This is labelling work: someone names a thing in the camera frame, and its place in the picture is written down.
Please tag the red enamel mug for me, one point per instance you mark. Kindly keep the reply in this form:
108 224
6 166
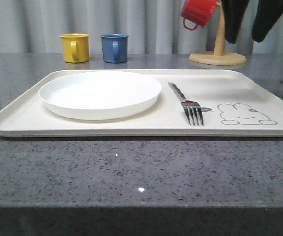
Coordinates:
197 11

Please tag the silver metal fork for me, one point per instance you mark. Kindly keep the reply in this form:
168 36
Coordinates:
192 109

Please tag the cream rabbit serving tray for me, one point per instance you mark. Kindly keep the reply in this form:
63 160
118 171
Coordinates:
236 106

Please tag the yellow enamel mug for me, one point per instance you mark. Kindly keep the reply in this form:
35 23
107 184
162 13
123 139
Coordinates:
75 47

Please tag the white round plate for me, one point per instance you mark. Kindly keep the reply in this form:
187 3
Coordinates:
100 95

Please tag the wooden mug tree stand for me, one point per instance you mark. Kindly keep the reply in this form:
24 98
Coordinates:
218 56

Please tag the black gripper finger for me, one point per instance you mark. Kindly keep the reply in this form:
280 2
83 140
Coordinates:
268 12
233 11

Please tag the blue enamel mug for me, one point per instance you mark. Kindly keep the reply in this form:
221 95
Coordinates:
114 48

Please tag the grey pleated curtain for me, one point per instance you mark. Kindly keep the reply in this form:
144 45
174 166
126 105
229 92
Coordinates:
153 26

